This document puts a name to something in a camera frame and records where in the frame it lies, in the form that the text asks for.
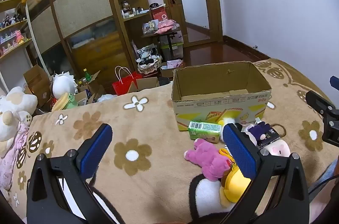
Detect white fluffy bundle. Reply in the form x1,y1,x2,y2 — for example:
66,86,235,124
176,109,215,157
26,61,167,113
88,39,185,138
96,94,117,103

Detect green frog fan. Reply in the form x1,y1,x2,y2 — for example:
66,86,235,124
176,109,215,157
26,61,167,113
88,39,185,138
51,92,78,111

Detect pink and white plush pig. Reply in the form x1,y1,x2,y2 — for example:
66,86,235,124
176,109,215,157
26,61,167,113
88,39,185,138
265,139,291,157

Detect pink cloth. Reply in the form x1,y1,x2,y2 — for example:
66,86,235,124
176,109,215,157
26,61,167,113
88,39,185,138
0,122,30,191

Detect zebra striped plush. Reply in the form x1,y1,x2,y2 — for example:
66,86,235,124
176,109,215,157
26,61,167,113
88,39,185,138
137,46,157,61

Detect pink packets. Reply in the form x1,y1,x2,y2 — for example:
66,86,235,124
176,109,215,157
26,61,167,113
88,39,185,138
156,19,181,33

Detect wooden wardrobe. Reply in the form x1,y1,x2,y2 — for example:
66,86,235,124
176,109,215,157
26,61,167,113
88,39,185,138
14,0,139,88

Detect wooden corner shelf unit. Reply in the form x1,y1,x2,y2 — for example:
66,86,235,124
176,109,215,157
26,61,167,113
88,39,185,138
103,0,160,56

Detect printed cardboard box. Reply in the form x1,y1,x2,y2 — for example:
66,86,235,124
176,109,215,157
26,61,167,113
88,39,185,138
172,61,273,132

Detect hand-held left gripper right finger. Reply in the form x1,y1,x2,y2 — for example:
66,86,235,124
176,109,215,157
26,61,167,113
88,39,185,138
220,123,310,224

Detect cream plush toy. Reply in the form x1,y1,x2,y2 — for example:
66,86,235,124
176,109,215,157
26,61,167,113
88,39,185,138
0,86,38,143

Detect white pole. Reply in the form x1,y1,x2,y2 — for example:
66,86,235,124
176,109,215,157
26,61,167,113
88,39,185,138
23,0,51,77

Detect white plush with purple hat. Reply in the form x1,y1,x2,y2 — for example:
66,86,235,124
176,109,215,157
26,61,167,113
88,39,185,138
246,122,271,145

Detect wall shelves with figurines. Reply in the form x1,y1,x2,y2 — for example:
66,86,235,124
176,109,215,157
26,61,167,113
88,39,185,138
0,0,33,62

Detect small wooden table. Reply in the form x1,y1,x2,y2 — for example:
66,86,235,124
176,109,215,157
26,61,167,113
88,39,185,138
141,28,184,60

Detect cardboard box with pink packets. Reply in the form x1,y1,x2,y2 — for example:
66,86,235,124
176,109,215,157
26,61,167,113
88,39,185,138
160,59,184,78

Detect black and white plush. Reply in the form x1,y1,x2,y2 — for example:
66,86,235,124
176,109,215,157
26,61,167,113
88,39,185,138
189,174,240,220

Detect open brown cardboard box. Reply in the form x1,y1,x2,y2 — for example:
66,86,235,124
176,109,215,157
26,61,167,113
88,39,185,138
128,77,160,94

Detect yellow plush dog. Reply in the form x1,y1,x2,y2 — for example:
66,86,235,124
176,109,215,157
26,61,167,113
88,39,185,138
219,168,252,208

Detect person's blue jeans leg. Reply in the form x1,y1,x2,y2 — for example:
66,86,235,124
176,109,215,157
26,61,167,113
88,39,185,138
311,156,339,189

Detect lace trimmed basket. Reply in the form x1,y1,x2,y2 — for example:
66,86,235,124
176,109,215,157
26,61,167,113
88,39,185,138
137,55,163,75

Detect white plush with yellow feet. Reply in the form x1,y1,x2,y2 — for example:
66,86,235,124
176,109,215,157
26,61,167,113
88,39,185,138
218,116,243,132

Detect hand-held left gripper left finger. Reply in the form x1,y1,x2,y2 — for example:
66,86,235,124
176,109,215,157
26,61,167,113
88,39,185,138
26,123,125,224

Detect white round plush head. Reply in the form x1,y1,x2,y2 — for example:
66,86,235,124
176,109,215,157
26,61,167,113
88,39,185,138
52,72,79,101

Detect red gift bag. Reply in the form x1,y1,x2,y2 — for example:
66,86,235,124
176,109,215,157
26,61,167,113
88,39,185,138
112,66,144,96

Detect black tissue pack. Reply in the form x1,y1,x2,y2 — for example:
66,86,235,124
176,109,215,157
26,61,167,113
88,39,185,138
257,129,281,148

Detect pink plush bear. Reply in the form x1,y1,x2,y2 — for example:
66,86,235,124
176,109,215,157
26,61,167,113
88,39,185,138
184,138,234,182

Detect green tissue pack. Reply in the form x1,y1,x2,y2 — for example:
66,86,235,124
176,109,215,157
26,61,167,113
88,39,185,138
188,120,222,143

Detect clear storage bin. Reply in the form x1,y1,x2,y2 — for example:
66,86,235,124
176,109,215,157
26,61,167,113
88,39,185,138
159,33,185,60

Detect cardboard box with bottles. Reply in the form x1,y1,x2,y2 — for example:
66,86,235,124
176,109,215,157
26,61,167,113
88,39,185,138
76,70,106,104

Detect tall brown cardboard box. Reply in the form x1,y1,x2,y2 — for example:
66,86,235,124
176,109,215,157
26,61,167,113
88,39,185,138
23,65,54,109

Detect red box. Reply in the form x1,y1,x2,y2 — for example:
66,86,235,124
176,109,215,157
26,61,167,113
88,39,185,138
151,6,169,21

